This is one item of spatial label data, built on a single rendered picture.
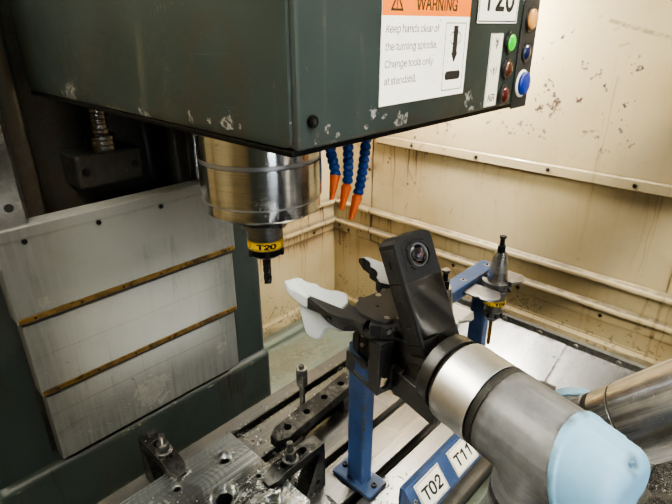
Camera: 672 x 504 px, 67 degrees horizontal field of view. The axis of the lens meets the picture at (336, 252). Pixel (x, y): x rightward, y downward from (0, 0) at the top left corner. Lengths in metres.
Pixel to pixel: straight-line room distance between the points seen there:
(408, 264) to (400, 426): 0.81
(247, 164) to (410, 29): 0.23
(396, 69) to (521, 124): 1.05
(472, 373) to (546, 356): 1.25
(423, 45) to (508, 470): 0.40
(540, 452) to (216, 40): 0.42
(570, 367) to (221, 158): 1.28
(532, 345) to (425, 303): 1.25
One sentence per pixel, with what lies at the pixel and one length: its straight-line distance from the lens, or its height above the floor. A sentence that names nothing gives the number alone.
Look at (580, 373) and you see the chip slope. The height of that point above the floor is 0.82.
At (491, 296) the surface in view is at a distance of 1.11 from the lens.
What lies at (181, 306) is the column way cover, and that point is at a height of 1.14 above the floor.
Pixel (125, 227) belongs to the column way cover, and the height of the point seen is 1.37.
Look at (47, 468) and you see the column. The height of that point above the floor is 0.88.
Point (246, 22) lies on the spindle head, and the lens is 0.47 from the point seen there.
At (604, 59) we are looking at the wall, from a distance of 1.48.
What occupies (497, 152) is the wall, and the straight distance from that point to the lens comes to 1.60.
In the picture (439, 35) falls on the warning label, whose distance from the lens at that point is 0.59.
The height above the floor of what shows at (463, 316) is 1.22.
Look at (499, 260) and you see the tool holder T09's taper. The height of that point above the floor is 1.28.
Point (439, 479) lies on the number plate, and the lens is 1.08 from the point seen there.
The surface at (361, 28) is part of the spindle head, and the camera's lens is 0.49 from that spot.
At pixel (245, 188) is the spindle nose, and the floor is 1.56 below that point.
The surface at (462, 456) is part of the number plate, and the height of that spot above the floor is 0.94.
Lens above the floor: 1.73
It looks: 24 degrees down
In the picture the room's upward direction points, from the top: straight up
